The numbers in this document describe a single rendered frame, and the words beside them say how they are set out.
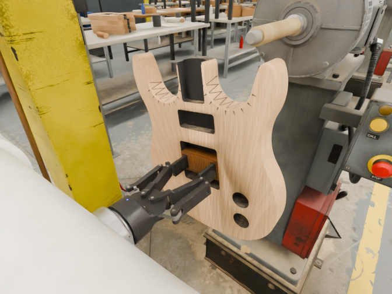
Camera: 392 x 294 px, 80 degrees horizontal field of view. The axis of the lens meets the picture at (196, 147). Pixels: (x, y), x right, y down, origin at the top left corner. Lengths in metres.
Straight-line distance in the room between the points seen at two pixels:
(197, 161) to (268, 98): 0.22
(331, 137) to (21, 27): 1.15
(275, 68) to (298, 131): 0.56
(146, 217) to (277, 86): 0.28
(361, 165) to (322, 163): 0.28
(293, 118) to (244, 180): 0.47
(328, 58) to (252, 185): 0.35
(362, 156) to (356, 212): 1.39
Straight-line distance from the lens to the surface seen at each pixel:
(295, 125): 0.89
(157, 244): 1.59
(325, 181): 1.01
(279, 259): 1.25
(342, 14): 0.64
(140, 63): 0.54
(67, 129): 1.26
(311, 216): 1.06
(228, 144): 0.44
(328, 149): 0.94
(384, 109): 0.64
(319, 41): 0.64
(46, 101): 1.19
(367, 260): 1.82
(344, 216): 1.99
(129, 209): 0.39
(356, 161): 0.71
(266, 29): 0.46
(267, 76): 0.36
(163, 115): 0.53
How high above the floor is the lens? 1.32
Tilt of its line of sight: 34 degrees down
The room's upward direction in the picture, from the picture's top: straight up
